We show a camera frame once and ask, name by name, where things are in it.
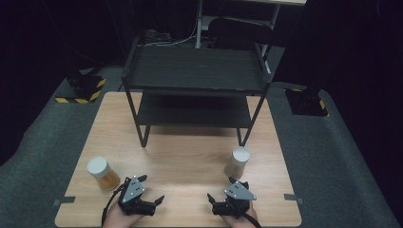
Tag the black chair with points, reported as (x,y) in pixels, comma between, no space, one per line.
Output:
(240,30)

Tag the person's right hand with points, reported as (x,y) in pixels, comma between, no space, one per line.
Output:
(237,222)

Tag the black yellow striped stand base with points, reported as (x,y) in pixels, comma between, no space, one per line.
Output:
(84,87)

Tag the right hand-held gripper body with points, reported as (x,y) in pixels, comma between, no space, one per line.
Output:
(238,193)

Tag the person's left hand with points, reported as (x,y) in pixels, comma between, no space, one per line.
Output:
(118,220)

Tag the orange powder jar white lid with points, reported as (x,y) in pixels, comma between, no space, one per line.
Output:
(103,172)

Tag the grey tape piece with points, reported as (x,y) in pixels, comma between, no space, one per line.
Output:
(65,200)
(293,198)

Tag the metal frame desk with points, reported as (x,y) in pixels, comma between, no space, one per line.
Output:
(199,25)

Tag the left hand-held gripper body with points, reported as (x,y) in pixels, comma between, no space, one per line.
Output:
(133,191)

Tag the pale powder jar white lid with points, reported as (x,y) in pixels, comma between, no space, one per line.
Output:
(239,160)

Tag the black stand base yellow marks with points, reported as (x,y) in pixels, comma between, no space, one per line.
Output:
(305,103)

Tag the black two-tier shelf rack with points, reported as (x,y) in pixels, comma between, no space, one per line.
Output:
(196,68)

